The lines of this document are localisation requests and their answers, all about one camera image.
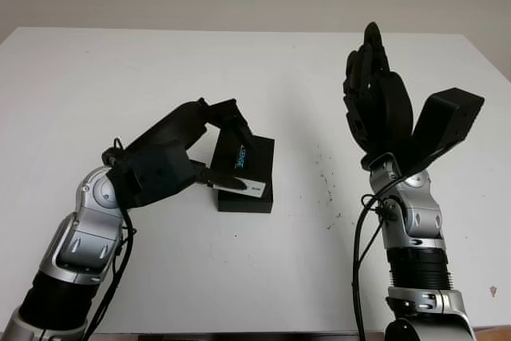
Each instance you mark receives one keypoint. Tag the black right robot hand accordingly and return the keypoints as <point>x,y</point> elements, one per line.
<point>383,109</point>

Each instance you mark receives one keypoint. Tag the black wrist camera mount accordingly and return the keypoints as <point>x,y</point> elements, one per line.
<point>451,121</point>
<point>155,175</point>

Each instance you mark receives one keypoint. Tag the black printed box lid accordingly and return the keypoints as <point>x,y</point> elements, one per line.
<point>259,157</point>

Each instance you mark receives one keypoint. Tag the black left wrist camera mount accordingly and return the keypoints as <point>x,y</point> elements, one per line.
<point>155,175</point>

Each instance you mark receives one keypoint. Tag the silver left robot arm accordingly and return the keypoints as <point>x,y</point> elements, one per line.
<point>80,245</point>

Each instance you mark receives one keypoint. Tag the black camera box base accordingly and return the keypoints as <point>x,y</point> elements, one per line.
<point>243,203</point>

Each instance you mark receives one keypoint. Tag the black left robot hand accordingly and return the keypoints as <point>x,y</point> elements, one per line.
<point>167,129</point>

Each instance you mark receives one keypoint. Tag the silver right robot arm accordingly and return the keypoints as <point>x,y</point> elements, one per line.
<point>415,229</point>

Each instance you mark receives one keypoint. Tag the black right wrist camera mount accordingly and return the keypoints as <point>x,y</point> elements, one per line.
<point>451,121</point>

